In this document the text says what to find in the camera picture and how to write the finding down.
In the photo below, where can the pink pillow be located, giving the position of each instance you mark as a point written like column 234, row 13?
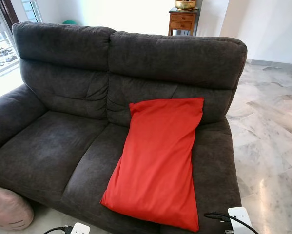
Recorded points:
column 7, row 209

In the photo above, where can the red pillow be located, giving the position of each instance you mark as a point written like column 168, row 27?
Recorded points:
column 155, row 161

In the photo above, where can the dark grey fabric sofa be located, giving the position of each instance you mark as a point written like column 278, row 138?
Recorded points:
column 63, row 136

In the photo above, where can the brown wooden drawer cabinet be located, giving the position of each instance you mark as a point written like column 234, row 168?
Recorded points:
column 182, row 20

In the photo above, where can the brass pot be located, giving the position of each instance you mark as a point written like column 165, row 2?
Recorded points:
column 184, row 4

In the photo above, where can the green plastic stool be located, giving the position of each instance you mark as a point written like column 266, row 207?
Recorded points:
column 68, row 22

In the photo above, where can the white window grille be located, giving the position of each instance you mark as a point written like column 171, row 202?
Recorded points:
column 32, row 9

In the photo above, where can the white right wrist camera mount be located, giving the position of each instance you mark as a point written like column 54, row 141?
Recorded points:
column 238, row 215

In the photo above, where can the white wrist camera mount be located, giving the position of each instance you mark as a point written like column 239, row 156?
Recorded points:
column 238, row 215
column 80, row 229

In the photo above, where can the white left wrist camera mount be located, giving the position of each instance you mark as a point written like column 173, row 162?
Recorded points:
column 80, row 229

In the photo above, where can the brown wooden door frame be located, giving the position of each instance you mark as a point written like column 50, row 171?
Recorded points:
column 7, row 12

